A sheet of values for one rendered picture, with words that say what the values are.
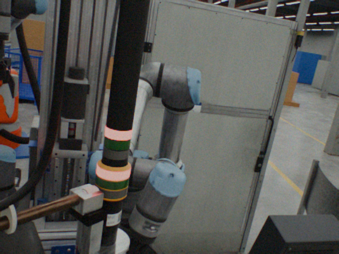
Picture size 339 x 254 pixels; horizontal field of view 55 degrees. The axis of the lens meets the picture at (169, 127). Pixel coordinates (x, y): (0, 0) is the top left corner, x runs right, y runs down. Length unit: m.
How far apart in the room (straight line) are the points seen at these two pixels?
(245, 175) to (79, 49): 1.87
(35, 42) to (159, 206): 8.02
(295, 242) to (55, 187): 0.90
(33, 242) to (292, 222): 0.79
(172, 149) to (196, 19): 1.29
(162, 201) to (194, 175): 1.91
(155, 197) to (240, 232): 2.41
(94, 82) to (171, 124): 0.40
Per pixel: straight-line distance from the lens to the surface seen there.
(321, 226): 1.20
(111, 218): 0.45
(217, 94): 2.44
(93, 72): 1.36
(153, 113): 2.32
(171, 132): 1.16
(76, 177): 1.41
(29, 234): 0.63
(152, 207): 0.70
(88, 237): 0.45
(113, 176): 0.41
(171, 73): 1.05
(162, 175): 0.68
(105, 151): 0.41
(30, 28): 8.63
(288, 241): 1.07
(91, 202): 0.41
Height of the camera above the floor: 1.74
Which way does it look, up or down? 15 degrees down
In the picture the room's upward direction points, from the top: 10 degrees clockwise
